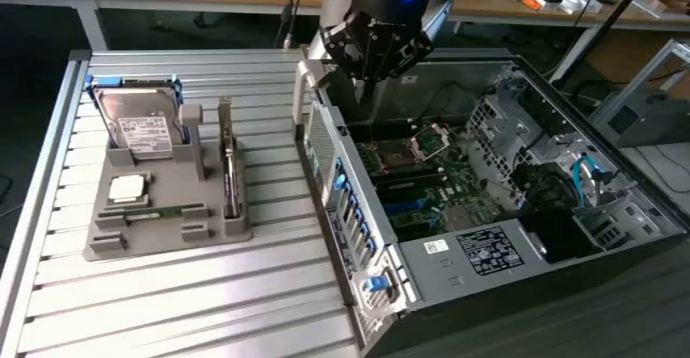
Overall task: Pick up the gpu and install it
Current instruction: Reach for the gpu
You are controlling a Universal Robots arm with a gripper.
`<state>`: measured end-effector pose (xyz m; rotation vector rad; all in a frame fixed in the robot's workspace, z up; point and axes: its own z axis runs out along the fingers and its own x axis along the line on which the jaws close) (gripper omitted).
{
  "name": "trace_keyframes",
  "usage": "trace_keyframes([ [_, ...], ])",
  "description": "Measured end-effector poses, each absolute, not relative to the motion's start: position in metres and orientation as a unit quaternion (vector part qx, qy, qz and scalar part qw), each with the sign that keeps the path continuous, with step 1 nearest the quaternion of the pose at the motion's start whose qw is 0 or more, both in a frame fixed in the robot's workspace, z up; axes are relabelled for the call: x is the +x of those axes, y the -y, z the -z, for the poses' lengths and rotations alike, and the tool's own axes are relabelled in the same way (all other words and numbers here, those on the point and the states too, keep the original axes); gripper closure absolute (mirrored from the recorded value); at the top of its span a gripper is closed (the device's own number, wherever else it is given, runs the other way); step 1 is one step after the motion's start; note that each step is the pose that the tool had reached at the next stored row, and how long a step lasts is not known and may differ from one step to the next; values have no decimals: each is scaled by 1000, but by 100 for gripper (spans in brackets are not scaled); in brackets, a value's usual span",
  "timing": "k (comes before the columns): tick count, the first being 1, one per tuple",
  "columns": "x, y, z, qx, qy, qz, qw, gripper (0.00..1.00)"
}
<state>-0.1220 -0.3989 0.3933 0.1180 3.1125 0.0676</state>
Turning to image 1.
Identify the graphics card with metal bracket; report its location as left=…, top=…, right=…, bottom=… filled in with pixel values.
left=218, top=95, right=244, bottom=218

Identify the open black PC case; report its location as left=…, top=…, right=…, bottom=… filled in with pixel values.
left=294, top=48, right=690, bottom=358

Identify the metal socket cover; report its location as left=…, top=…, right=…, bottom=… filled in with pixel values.
left=407, top=122, right=452, bottom=161

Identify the CPU socket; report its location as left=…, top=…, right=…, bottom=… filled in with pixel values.
left=371, top=139, right=427, bottom=173

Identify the perforated metal disk bay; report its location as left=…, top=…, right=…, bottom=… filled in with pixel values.
left=466, top=91, right=547, bottom=197

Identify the small white box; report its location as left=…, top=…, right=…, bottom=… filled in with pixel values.
left=559, top=0, right=603, bottom=15

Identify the green motherboard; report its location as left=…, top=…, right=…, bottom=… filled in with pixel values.
left=352, top=125, right=519, bottom=232

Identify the black stand pole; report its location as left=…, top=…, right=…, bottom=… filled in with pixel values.
left=547, top=0, right=663, bottom=84

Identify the blue expansion slot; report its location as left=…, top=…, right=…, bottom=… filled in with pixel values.
left=384, top=198, right=430, bottom=216

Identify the black cooling fan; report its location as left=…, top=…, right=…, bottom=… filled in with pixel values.
left=508, top=163, right=573, bottom=209

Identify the hard disk in blue caddy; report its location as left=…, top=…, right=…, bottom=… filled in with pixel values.
left=85, top=74, right=188, bottom=161

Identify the grey computer tower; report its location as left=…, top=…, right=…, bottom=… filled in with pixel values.
left=590, top=89, right=690, bottom=149

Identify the silver CPU chip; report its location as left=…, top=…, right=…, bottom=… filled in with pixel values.
left=107, top=175, right=149, bottom=204

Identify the green RAM stick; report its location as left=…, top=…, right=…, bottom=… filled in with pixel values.
left=109, top=205, right=188, bottom=218

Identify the grey power supply unit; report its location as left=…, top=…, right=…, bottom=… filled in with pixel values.
left=398, top=218, right=551, bottom=305

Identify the grey plastic parts rack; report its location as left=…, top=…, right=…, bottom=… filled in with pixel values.
left=83, top=95, right=255, bottom=262

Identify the grey metal disk bay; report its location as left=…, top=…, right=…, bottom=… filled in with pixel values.
left=570, top=190, right=675, bottom=252

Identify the hanging robot cable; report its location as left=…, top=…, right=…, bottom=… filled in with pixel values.
left=278, top=0, right=311, bottom=50

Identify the looped black wire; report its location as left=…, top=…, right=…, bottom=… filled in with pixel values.
left=428, top=82, right=484, bottom=119

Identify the beige case handle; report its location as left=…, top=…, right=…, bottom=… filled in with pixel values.
left=292, top=59, right=331, bottom=125

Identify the blue disk wire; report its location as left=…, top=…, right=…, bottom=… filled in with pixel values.
left=570, top=154, right=609, bottom=208

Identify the aluminium profile frame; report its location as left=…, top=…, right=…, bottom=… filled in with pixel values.
left=619, top=38, right=690, bottom=104

